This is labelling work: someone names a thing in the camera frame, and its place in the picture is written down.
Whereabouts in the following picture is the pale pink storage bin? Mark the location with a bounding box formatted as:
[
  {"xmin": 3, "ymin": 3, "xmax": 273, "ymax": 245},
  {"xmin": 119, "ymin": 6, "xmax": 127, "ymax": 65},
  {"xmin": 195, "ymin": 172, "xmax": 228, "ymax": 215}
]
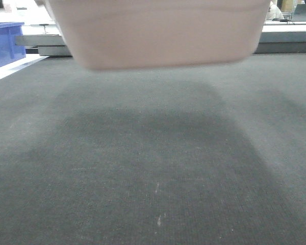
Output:
[{"xmin": 39, "ymin": 1, "xmax": 269, "ymax": 70}]

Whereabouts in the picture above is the dark grey table mat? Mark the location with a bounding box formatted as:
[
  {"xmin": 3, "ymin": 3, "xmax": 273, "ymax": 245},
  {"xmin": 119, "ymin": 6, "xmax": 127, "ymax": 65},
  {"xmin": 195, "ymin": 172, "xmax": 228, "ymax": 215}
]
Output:
[{"xmin": 0, "ymin": 54, "xmax": 306, "ymax": 244}]

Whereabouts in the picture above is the person in white shirt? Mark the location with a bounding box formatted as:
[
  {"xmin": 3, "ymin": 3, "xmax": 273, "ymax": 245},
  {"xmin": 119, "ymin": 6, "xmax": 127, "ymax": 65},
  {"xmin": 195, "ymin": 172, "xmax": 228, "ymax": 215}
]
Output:
[{"xmin": 265, "ymin": 1, "xmax": 284, "ymax": 20}]

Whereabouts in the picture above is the blue crate at left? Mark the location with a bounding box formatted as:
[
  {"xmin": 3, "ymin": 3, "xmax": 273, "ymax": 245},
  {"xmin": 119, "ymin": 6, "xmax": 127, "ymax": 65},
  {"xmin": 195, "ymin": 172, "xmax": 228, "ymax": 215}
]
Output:
[{"xmin": 0, "ymin": 22, "xmax": 26, "ymax": 67}]

